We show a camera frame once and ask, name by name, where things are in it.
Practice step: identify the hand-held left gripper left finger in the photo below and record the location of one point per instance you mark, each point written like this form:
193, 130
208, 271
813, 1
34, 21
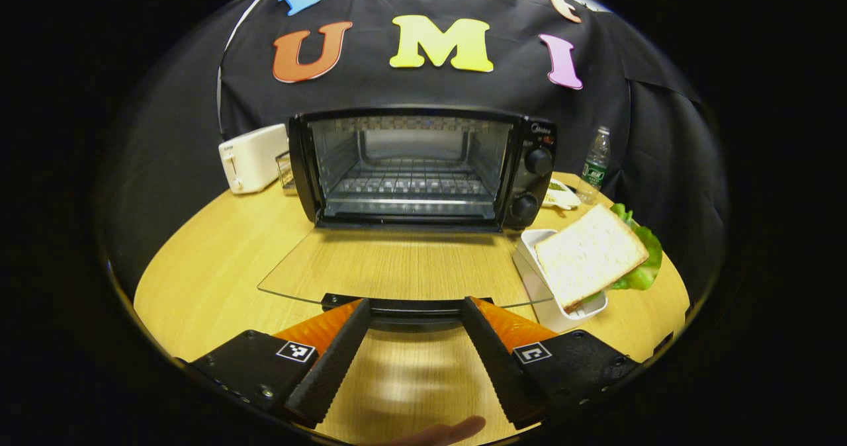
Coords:
337, 360

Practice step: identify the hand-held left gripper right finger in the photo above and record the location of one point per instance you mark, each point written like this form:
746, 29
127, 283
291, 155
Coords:
493, 360

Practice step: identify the lettuce sandwich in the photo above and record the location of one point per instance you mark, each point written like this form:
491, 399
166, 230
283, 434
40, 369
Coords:
585, 254

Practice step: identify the black electric oven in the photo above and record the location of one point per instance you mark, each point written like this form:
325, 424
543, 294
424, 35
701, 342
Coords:
536, 161

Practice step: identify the small white rectangular tray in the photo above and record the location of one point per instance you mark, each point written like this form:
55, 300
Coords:
536, 287

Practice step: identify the white divided condiment dish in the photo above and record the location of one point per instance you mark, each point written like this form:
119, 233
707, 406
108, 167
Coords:
562, 198

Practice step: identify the clear plastic water bottle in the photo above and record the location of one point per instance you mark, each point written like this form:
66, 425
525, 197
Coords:
594, 171

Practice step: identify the white toaster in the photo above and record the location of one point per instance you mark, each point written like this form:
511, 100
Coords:
255, 158

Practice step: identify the black backdrop cloth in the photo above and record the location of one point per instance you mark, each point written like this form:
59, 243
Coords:
410, 89

